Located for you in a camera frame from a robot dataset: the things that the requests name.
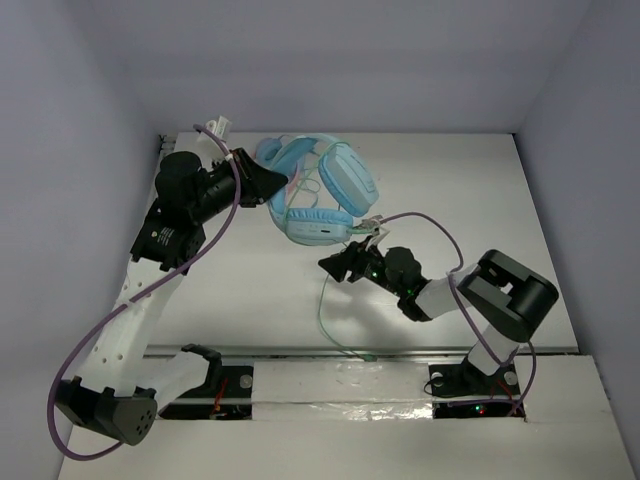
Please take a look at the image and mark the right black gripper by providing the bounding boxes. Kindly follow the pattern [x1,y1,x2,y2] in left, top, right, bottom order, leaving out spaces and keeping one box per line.
[320,234,405,298]

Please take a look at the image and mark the green headphone cable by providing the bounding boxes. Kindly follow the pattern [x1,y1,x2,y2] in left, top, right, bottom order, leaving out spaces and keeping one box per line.
[282,140,386,364]

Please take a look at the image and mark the light blue headphones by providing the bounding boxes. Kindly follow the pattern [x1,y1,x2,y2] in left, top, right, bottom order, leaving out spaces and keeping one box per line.
[268,133,380,246]

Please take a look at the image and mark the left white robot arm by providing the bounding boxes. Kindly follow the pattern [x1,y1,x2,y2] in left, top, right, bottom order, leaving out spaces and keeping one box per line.
[46,148,288,461]

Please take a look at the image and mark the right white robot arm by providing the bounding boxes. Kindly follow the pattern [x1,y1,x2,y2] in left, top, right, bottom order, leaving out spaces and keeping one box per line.
[318,241,559,399]

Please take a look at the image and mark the pink cat-ear headphones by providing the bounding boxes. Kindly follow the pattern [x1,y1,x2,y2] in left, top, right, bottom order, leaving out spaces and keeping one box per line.
[254,134,301,196]

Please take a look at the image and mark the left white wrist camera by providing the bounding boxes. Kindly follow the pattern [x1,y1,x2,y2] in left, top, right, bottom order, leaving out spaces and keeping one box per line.
[194,115,232,159]

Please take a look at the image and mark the aluminium rail left side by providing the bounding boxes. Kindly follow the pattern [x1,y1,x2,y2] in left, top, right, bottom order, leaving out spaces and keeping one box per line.
[148,134,177,206]

